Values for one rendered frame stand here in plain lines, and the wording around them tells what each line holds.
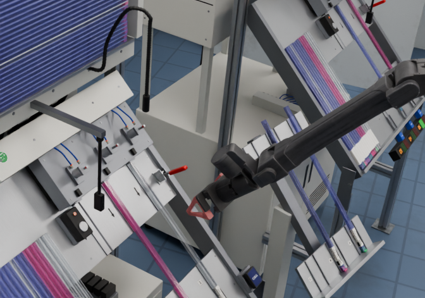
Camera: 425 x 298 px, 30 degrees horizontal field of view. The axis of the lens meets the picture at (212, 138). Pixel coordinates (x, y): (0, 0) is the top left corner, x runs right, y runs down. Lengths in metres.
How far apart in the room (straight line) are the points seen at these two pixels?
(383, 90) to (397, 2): 2.96
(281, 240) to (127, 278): 0.48
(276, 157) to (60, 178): 0.51
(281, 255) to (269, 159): 0.71
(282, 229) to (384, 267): 1.22
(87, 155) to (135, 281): 0.59
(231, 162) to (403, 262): 1.90
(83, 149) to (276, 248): 0.80
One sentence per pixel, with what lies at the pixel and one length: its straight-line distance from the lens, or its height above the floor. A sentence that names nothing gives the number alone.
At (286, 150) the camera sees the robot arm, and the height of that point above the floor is 1.30.
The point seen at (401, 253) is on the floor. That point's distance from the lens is 3.70.
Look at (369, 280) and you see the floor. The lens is 3.51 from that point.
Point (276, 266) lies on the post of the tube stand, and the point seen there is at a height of 0.62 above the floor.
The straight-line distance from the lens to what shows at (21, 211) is 1.89.
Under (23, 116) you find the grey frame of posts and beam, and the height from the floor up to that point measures 1.32.
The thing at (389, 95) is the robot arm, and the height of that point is 1.49.
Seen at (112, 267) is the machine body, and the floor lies 0.62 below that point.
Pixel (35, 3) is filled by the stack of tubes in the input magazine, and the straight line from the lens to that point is 1.71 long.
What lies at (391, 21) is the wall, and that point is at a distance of 4.73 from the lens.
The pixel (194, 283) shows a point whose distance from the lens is 2.13.
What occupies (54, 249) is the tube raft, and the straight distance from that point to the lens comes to 1.89.
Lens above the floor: 2.30
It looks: 33 degrees down
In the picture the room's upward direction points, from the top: 6 degrees clockwise
